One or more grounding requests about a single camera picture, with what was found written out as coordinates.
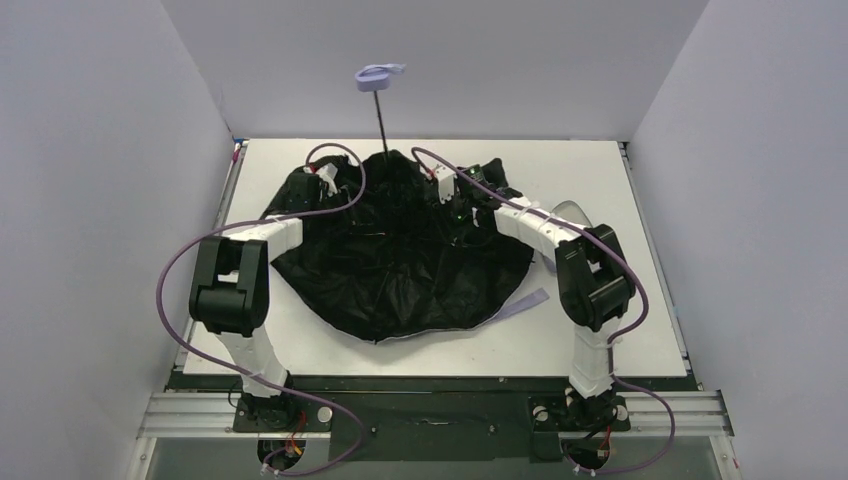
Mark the purple umbrella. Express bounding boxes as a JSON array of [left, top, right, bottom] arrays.
[[261, 63, 552, 344]]

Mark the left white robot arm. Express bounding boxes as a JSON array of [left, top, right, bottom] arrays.
[[188, 172, 326, 429]]

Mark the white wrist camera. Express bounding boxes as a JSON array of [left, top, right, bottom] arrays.
[[314, 163, 338, 197], [431, 165, 457, 205]]

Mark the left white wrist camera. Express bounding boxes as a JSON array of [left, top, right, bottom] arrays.
[[314, 163, 338, 197]]

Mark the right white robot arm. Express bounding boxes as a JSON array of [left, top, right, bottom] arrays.
[[439, 166, 636, 431]]

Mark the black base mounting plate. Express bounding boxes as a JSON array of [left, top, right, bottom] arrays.
[[164, 373, 695, 468]]

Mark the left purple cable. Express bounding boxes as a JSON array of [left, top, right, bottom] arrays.
[[155, 142, 367, 478]]

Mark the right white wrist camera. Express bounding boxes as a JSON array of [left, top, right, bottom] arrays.
[[431, 165, 457, 205]]

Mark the purple zippered umbrella case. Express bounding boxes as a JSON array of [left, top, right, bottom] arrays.
[[539, 200, 593, 275]]

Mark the aluminium frame rail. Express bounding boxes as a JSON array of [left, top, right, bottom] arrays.
[[137, 391, 731, 439]]

